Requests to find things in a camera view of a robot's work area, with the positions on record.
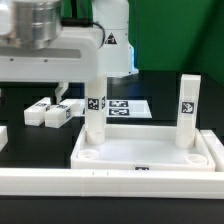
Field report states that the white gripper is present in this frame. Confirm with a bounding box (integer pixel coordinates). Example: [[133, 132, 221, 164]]
[[0, 27, 103, 104]]

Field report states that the white desk top tray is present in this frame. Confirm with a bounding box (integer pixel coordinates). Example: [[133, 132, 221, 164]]
[[70, 124, 216, 172]]

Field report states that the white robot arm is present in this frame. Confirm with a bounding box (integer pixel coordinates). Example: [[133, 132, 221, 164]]
[[0, 0, 137, 97]]

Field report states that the white sheet with fiducial markers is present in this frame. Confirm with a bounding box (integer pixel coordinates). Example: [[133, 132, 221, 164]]
[[79, 98, 153, 119]]

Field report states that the white block at left edge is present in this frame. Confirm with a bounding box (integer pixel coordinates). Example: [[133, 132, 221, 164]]
[[0, 126, 8, 151]]

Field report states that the white front barrier rail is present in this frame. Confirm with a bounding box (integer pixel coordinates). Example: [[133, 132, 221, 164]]
[[0, 168, 224, 199]]

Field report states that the white barrier rail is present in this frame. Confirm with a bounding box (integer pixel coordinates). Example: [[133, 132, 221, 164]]
[[0, 168, 224, 199], [200, 130, 224, 172]]

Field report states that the white right barrier rail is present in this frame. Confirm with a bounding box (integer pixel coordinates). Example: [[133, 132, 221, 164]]
[[200, 130, 224, 172]]

